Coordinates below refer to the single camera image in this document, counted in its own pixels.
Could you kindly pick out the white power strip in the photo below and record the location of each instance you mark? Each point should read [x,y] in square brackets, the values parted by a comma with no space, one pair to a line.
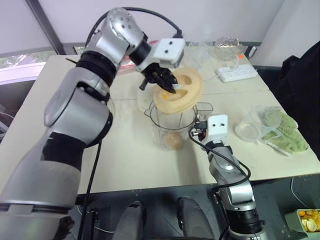
[236,72]

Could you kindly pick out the crinkled silver foil bag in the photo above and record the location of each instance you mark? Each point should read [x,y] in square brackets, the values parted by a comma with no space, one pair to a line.
[226,42]

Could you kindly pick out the black garment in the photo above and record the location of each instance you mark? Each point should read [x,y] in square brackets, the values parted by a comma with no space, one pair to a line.
[302,100]

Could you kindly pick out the clear plastic cup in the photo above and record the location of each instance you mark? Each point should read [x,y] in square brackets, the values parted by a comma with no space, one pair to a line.
[247,131]

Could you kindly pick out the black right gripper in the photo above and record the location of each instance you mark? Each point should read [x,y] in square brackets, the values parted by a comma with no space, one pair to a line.
[200,130]

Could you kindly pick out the green box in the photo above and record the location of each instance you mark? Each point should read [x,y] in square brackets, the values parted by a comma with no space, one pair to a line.
[291,222]

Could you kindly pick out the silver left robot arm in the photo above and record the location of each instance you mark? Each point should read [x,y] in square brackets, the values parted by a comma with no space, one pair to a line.
[75,120]

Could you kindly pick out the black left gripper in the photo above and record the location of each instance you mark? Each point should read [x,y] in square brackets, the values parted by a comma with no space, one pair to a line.
[160,69]

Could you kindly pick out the clear juicer jar with blade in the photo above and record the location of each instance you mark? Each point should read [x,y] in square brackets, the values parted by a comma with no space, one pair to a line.
[170,122]

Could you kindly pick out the orange peel pieces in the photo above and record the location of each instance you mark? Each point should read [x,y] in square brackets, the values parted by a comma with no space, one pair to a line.
[311,221]

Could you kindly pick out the green towel cloth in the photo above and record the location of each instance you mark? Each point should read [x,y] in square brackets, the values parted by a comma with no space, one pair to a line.
[287,132]

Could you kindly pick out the crumpled clear plastic bag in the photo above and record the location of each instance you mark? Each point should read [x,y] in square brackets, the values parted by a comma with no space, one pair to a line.
[198,51]

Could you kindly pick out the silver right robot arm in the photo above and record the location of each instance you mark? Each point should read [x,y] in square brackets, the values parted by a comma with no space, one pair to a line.
[232,180]

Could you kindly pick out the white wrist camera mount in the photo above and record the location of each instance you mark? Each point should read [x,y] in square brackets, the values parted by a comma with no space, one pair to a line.
[218,125]
[168,50]

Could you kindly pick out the white plug adapter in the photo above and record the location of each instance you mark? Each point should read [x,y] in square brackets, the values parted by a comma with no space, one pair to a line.
[253,51]

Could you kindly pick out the dark window frame post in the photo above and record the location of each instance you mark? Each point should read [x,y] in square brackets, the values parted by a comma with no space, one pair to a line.
[47,27]

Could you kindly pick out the cream juicer lid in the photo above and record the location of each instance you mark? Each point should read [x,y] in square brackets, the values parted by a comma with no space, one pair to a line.
[190,82]

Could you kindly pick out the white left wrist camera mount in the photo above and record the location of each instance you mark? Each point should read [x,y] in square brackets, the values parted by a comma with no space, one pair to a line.
[168,50]

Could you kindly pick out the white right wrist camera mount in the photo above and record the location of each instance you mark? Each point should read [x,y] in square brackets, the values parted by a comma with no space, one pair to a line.
[218,125]

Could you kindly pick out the clear bag with red packets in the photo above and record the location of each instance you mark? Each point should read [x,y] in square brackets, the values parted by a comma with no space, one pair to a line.
[127,65]

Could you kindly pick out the beige round object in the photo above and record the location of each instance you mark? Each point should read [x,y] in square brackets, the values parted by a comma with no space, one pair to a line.
[172,141]

